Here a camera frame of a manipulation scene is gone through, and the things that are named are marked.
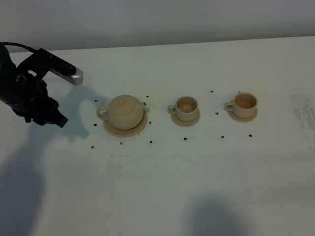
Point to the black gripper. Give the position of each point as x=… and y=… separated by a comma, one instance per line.
x=26, y=96

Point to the beige ceramic teapot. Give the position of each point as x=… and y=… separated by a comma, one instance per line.
x=121, y=108

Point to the beige teapot saucer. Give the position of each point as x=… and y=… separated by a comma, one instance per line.
x=127, y=129

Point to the beige left cup saucer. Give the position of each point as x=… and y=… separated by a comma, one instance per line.
x=186, y=120

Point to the beige left teacup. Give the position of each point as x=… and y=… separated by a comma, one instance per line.
x=185, y=104

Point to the beige teacup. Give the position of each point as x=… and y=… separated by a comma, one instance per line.
x=243, y=105
x=185, y=104

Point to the beige right teacup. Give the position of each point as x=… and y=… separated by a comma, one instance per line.
x=243, y=105

